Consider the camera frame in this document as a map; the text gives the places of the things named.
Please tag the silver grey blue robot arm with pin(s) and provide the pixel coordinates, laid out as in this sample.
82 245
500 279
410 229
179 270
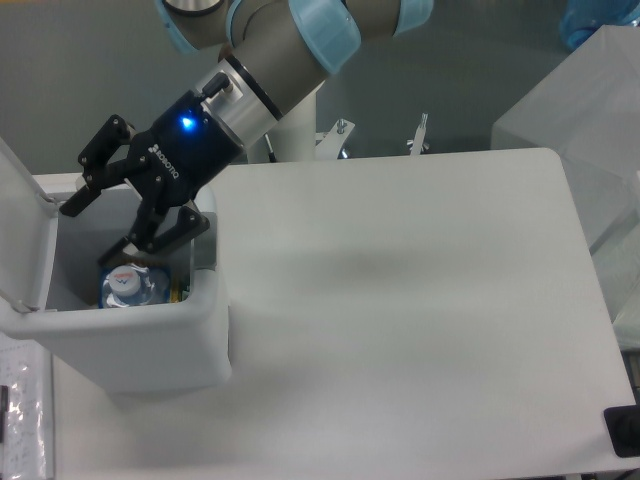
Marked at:
279 53

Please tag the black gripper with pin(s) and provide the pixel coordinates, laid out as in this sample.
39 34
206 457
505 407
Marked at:
185 147

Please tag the blue water jug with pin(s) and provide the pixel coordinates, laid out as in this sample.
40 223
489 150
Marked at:
581 19

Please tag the white trash can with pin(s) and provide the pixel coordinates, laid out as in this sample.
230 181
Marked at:
137 325

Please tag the clear plastic bottle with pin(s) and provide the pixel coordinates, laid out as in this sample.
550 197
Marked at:
131 285

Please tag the clipboard with paper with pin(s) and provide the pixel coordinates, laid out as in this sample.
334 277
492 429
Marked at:
27 411

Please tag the black device at table edge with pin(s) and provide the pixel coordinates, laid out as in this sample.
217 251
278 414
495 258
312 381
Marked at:
623 426

